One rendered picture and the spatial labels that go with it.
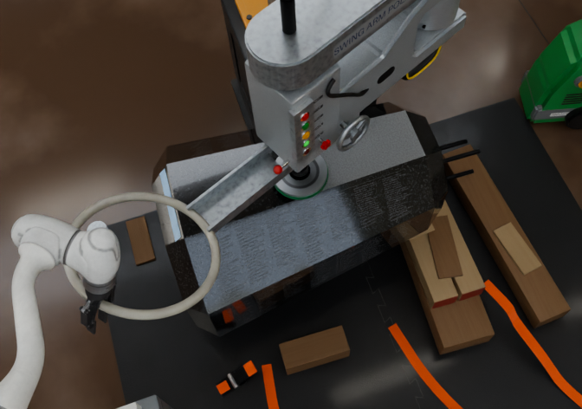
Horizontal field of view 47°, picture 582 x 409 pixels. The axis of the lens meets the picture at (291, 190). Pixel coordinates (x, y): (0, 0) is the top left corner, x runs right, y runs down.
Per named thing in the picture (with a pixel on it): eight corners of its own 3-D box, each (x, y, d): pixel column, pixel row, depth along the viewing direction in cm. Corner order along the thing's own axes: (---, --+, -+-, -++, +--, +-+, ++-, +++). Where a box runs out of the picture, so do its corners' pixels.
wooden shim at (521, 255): (492, 231, 324) (493, 230, 323) (509, 223, 326) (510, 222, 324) (523, 275, 313) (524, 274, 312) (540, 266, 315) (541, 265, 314)
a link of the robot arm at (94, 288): (123, 269, 187) (122, 281, 192) (98, 251, 189) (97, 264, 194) (100, 290, 181) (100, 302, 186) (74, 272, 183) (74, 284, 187)
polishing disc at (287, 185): (292, 207, 253) (291, 205, 252) (261, 166, 261) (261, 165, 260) (338, 178, 257) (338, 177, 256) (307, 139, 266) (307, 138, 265)
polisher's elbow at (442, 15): (392, 16, 244) (397, -24, 227) (423, -17, 250) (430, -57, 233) (436, 41, 238) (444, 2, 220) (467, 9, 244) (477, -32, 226)
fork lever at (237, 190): (326, 94, 252) (326, 86, 248) (363, 125, 245) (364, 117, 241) (181, 206, 232) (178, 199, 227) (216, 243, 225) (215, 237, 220)
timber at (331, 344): (287, 375, 309) (286, 369, 298) (280, 350, 314) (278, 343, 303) (349, 356, 311) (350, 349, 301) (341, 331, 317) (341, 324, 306)
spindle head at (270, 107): (328, 81, 250) (329, -4, 210) (371, 117, 242) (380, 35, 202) (255, 139, 240) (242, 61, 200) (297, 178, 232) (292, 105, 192)
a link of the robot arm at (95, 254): (126, 262, 189) (82, 246, 189) (129, 229, 178) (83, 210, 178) (107, 292, 181) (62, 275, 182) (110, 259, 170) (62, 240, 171)
